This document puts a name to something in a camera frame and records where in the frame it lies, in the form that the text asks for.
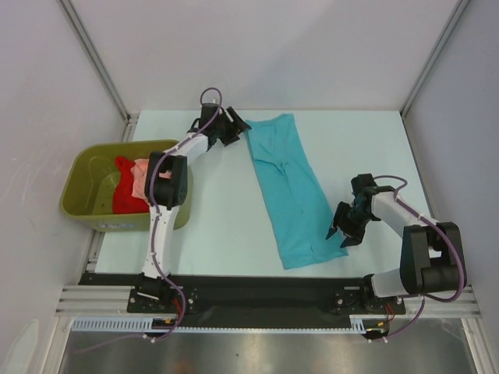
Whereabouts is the aluminium frame post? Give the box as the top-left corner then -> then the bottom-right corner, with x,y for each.
57,0 -> 130,122
399,0 -> 473,120

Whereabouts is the turquoise t shirt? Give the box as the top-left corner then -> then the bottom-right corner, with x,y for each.
246,114 -> 348,270

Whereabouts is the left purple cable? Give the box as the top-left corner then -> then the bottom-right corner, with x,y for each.
146,87 -> 224,346

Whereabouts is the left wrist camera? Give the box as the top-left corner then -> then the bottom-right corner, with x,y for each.
199,102 -> 222,127

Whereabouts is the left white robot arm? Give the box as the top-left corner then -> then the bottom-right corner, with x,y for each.
136,104 -> 251,312

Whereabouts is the olive green plastic bin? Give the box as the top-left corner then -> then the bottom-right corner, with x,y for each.
60,139 -> 176,232

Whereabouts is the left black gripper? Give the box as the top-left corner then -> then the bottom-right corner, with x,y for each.
214,107 -> 251,146

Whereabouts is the right aluminium frame post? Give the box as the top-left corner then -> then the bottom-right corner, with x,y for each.
399,0 -> 473,120

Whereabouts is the left aluminium frame post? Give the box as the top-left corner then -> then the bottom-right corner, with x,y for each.
57,0 -> 130,122

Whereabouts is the white slotted cable duct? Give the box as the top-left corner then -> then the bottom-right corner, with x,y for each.
70,315 -> 390,334

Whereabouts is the red t shirt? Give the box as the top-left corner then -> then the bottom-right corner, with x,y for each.
112,156 -> 149,214

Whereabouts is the pink t shirt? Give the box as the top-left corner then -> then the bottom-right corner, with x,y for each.
130,158 -> 149,202

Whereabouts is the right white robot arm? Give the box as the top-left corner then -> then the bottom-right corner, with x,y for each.
326,185 -> 466,312

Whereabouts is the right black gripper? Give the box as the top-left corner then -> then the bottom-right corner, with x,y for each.
326,200 -> 376,247

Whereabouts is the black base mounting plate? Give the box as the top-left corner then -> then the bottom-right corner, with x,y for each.
80,273 -> 406,325

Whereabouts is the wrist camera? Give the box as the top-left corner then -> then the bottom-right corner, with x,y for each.
199,102 -> 222,127
351,174 -> 377,196

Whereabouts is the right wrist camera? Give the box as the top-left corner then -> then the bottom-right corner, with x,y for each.
351,174 -> 377,196

